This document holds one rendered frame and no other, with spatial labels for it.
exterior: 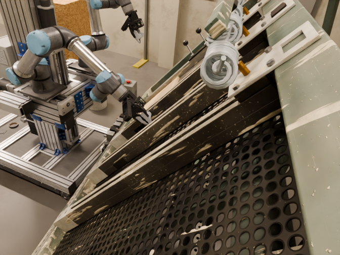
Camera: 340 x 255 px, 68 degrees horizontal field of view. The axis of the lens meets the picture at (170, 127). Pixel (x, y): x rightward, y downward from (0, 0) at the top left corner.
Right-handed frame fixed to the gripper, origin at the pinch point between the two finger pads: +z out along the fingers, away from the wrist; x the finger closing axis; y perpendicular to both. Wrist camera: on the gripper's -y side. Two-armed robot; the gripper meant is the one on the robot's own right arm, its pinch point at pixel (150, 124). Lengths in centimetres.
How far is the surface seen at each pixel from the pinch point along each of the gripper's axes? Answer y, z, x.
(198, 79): 5.8, -1.1, -34.2
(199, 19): 333, 0, 34
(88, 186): -26.4, -0.8, 38.0
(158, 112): 5.8, -0.8, -5.4
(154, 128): -22.9, -3.6, -18.3
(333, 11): 83, 37, -95
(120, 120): 50, -4, 58
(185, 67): 60, 0, -11
